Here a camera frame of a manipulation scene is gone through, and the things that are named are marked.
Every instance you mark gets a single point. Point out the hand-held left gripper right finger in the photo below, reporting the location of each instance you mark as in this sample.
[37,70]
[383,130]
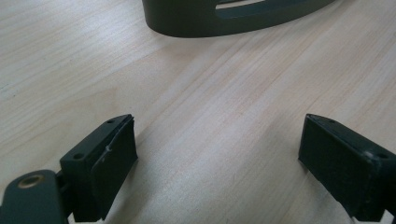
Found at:
[342,165]

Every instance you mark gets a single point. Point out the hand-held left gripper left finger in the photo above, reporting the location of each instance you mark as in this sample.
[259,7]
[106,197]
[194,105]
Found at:
[99,165]

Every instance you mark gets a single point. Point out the dark green curved plastic object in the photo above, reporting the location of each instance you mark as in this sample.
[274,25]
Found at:
[186,18]

